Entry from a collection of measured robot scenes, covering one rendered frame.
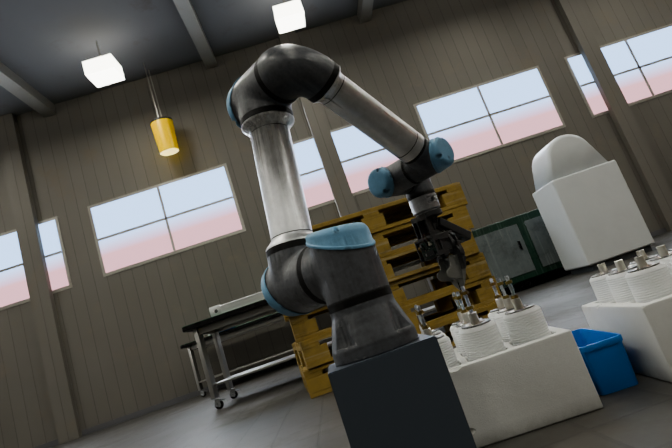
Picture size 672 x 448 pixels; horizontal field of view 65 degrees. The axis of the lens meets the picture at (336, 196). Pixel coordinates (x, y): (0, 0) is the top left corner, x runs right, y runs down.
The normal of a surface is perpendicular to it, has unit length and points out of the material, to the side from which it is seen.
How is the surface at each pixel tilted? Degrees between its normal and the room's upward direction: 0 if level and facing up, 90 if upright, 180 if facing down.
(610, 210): 90
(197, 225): 90
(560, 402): 90
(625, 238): 90
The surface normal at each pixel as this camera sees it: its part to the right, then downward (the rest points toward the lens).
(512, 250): 0.01, -0.23
